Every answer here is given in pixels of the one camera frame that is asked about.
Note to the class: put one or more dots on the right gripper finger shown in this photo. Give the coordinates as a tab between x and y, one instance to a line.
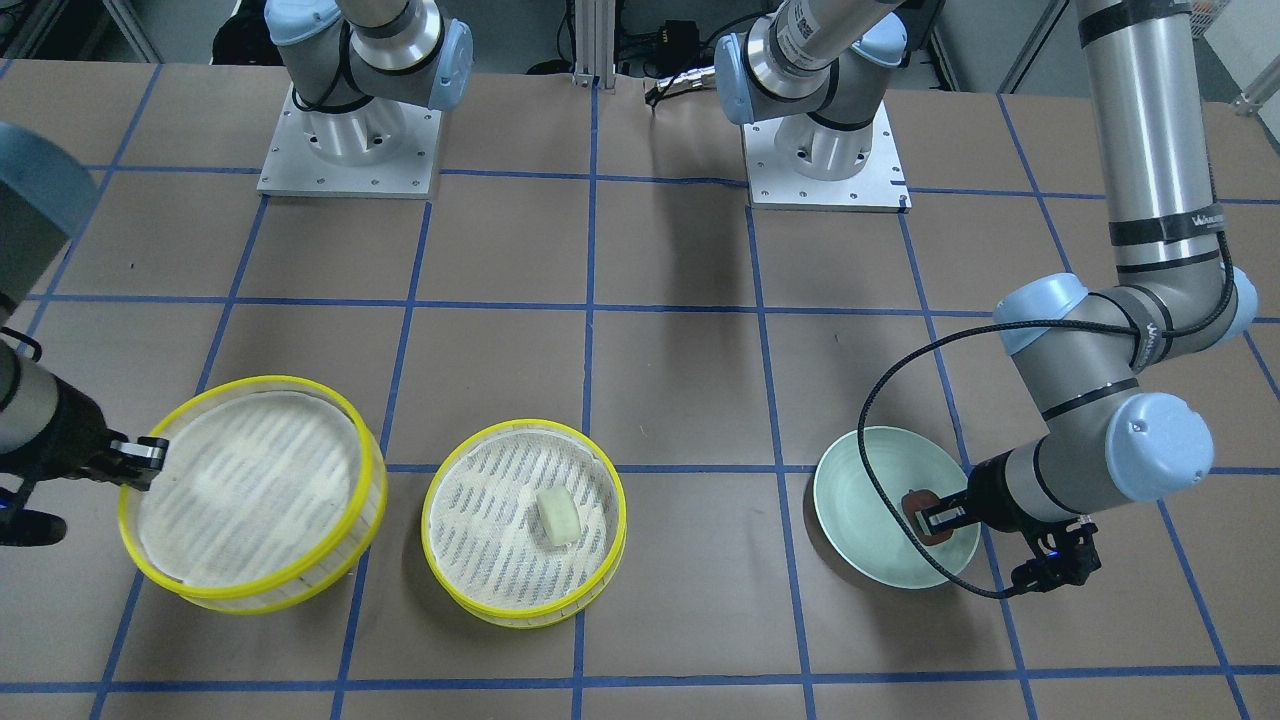
146	453

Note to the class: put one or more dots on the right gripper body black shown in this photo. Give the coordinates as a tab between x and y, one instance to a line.
68	428

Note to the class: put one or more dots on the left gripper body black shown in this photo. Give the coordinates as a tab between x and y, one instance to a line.
990	493

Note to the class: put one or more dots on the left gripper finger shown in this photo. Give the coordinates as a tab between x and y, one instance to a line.
942	522
926	499

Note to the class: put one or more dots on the brown chocolate bun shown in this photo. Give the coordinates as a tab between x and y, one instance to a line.
912	515

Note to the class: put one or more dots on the yellow bamboo steamer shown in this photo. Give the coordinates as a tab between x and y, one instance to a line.
480	531
272	488

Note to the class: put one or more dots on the white steamed bun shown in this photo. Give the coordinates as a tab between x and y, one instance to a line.
559	516

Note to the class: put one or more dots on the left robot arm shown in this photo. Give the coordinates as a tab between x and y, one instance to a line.
1079	352

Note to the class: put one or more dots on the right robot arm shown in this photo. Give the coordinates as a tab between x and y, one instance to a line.
350	62

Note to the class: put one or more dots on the light green plate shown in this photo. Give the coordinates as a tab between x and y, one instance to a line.
858	488

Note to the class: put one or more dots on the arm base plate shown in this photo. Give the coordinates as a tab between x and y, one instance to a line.
795	164
384	150

